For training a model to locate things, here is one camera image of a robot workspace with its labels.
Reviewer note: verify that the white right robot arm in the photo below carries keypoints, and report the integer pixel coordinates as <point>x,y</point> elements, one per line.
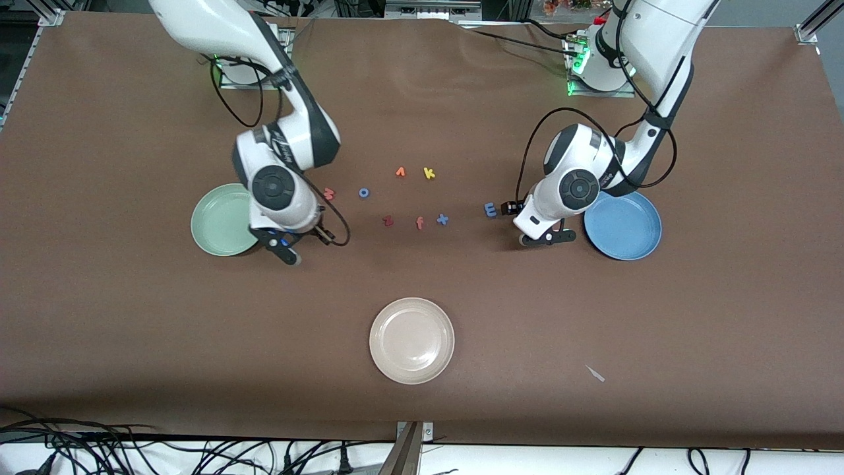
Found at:
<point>290,142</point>

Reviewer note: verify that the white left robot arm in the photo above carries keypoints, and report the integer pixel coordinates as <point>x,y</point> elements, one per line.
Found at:
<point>580,165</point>

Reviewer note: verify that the green plate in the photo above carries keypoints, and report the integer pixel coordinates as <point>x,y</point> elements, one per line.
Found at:
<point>217,221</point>

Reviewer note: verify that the blue plate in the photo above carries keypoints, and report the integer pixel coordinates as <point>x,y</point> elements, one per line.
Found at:
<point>626,231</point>

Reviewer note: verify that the beige plate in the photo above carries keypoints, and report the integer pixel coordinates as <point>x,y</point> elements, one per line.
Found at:
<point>412,341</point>

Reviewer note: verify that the small white paper scrap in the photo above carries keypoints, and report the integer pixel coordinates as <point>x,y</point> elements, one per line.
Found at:
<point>595,374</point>

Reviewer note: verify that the colourful background objects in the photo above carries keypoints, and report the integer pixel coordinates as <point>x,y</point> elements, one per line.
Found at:
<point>567,5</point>

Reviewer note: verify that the grey metal box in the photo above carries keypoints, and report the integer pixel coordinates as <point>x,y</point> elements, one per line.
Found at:
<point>432,8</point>

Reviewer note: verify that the aluminium profile bar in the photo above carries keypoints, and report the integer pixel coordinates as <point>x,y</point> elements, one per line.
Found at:
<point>405,455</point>

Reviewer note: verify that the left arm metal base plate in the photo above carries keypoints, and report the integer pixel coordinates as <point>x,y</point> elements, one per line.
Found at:
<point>593,93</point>

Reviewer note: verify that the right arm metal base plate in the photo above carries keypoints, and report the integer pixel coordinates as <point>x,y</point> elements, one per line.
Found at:
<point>227,82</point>

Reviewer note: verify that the small metal bracket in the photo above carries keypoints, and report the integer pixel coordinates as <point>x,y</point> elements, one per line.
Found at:
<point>428,432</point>

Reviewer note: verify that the aluminium frame post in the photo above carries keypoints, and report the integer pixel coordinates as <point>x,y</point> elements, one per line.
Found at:
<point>812,23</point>
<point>51,12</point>

